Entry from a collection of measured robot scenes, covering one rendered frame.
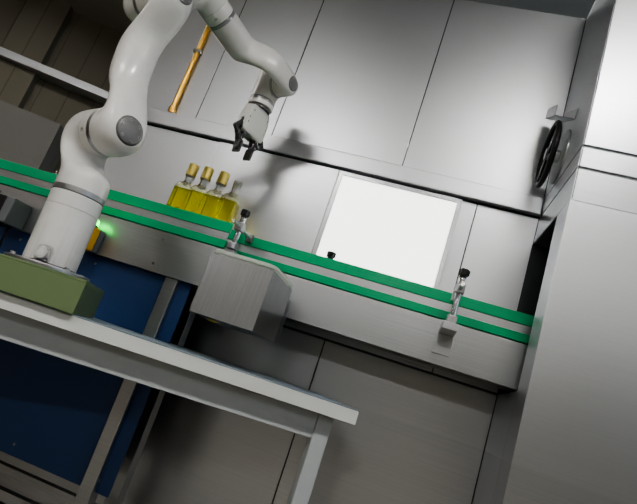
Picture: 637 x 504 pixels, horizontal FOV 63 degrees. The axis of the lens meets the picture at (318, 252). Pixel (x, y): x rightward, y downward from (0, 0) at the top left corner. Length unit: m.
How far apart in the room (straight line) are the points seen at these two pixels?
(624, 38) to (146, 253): 1.47
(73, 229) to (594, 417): 1.25
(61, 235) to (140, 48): 0.50
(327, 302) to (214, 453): 0.61
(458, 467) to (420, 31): 1.54
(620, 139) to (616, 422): 0.71
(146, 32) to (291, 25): 0.90
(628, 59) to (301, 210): 1.05
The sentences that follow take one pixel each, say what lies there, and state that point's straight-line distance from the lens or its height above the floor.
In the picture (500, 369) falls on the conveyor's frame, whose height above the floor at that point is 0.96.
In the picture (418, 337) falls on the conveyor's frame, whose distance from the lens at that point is 1.47.
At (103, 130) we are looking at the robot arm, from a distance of 1.32.
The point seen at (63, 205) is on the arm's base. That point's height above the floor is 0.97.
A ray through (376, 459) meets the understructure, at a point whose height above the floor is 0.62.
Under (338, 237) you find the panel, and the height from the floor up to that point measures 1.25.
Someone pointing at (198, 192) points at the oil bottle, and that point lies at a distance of 1.75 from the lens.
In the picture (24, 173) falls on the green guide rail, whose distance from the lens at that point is 1.95.
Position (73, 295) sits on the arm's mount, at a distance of 1.22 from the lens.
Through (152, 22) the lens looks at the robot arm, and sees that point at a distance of 1.47.
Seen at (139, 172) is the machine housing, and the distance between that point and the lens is 2.09.
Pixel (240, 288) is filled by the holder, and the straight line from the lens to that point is 1.27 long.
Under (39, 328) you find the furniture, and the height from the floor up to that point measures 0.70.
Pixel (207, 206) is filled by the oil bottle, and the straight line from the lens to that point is 1.72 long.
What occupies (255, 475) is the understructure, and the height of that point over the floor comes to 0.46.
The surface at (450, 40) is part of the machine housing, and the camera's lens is 2.14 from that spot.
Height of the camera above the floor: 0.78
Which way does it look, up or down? 14 degrees up
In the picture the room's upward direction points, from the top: 19 degrees clockwise
